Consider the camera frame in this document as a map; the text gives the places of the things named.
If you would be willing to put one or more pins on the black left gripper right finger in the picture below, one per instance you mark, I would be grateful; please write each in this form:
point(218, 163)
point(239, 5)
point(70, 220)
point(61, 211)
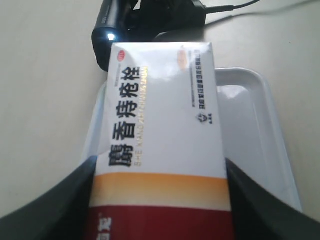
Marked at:
point(259, 215)

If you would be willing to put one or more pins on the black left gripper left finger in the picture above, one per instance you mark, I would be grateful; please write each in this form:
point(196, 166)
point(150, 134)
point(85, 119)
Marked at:
point(59, 214)

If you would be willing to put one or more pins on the white red medicine box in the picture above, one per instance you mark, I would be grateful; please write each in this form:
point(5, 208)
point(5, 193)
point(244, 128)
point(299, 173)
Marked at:
point(156, 81)

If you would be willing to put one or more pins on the black handheld barcode scanner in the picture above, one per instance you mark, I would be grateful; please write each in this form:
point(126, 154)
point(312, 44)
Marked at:
point(141, 21)

